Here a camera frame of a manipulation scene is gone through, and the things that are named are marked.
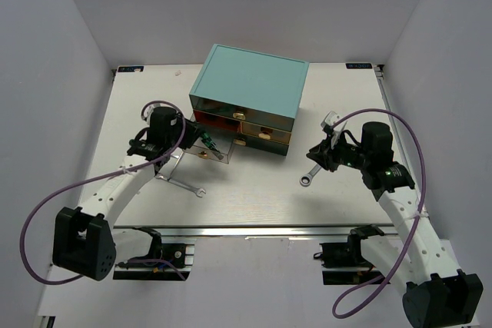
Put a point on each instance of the aluminium table edge rail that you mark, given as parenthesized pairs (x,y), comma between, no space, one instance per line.
(255,231)

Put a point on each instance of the large green-handled screwdriver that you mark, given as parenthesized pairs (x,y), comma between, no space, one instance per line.
(176,160)

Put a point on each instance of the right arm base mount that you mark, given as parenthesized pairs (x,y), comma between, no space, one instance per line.
(342,262)

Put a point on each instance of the silver ratcheting ring wrench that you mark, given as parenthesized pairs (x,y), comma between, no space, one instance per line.
(306,179)

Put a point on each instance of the left blue corner label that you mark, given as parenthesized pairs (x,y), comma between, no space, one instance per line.
(130,69)

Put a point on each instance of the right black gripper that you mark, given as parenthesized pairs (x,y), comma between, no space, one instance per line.
(324,155)

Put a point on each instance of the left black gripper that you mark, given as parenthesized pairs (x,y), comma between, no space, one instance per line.
(192,131)

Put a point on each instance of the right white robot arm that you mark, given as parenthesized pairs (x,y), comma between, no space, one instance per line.
(435,292)

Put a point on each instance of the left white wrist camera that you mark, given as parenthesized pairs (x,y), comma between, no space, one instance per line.
(146,111)

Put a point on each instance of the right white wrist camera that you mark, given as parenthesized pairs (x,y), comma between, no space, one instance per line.
(330,122)

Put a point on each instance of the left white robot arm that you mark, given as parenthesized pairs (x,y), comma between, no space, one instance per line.
(85,241)

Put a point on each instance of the small black-green precision screwdriver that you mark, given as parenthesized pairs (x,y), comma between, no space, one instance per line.
(211,145)

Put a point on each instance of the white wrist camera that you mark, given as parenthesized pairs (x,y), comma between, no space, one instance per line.
(330,122)
(146,111)

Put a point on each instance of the teal drawer cabinet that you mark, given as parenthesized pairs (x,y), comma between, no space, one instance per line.
(250,79)

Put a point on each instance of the right blue corner label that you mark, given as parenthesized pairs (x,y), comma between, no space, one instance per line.
(355,65)

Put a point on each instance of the silver open-end combination wrench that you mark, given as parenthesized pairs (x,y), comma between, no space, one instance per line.
(198,191)

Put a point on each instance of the blue corner label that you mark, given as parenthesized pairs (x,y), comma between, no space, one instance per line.
(355,65)
(130,69)

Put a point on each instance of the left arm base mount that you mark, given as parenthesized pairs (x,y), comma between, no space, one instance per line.
(146,254)

